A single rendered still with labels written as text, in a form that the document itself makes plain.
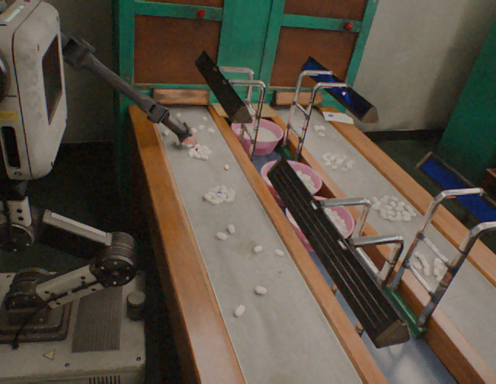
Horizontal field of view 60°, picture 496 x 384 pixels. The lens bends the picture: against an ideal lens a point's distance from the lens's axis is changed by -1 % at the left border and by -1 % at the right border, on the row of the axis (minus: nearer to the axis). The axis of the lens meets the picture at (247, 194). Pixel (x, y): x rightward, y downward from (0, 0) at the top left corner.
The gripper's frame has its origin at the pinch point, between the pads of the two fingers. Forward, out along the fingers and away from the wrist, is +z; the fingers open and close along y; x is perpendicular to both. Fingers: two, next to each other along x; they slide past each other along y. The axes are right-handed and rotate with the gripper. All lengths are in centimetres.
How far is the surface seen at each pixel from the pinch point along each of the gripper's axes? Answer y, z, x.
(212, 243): -66, -6, 8
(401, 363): -119, 32, -15
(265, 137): 8.2, 30.7, -23.3
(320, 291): -96, 13, -11
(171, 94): 37.1, -9.0, -3.3
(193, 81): 42.6, -3.3, -15.0
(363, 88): 130, 152, -103
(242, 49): 42, 3, -45
